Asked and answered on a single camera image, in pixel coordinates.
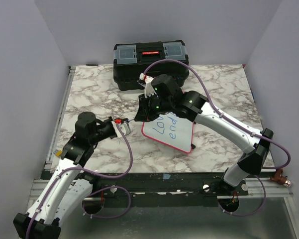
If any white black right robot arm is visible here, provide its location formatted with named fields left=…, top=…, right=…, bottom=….
left=135, top=74, right=274, bottom=195

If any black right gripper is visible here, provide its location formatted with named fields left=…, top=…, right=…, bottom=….
left=134, top=92, right=173, bottom=122

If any black mounting rail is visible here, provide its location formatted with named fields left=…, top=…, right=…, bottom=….
left=39, top=170, right=249, bottom=207

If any yellow silver small part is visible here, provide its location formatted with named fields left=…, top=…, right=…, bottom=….
left=53, top=149, right=62, bottom=158

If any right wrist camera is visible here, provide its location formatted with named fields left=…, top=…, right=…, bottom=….
left=138, top=73, right=155, bottom=98

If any pink framed whiteboard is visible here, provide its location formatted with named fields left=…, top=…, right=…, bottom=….
left=141, top=113, right=194, bottom=153

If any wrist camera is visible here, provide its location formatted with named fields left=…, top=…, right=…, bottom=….
left=112, top=118, right=132, bottom=138
left=138, top=73, right=155, bottom=98

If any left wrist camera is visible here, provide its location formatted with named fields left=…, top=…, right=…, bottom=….
left=112, top=118, right=132, bottom=138

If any aluminium frame rail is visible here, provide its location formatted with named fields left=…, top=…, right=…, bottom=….
left=43, top=66, right=76, bottom=171

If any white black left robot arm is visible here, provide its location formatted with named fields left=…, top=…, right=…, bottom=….
left=13, top=112, right=122, bottom=239

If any red brown cable connector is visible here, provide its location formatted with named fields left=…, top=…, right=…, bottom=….
left=270, top=168, right=292, bottom=187

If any black plastic toolbox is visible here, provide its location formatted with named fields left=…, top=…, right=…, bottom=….
left=113, top=40, right=189, bottom=91

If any blue tape piece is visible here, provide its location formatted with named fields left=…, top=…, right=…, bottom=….
left=163, top=173, right=171, bottom=180

